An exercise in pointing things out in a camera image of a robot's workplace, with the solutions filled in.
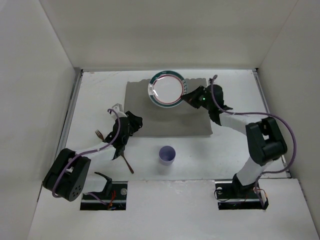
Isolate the grey cloth napkin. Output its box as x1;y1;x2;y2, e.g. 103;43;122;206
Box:
124;79;213;138

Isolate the white plate with green rim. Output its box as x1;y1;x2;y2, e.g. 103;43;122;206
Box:
147;70;188;109

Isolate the purple plastic cup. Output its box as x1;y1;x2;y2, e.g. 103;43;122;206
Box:
158;145;176;166

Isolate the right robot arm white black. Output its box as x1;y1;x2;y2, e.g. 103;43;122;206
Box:
181;84;288;198

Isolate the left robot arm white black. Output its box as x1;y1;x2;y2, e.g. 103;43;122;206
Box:
42;109;143;202

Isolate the brown wooden fork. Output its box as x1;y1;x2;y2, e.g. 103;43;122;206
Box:
95;129;105;142

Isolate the brown wooden spoon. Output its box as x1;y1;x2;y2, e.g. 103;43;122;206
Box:
121;153;135;174

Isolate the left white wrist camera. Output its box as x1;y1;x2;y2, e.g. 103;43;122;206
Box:
110;103;127;120

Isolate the right aluminium table rail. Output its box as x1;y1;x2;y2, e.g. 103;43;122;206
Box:
252;68;291;179

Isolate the aluminium table rail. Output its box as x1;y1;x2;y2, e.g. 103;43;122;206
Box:
48;67;83;181
252;68;291;179

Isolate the left aluminium table rail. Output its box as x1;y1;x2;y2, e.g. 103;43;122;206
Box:
48;67;83;181

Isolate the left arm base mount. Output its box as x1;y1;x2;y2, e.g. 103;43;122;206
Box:
80;172;128;211

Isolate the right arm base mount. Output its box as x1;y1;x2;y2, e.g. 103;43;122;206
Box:
213;180;269;211

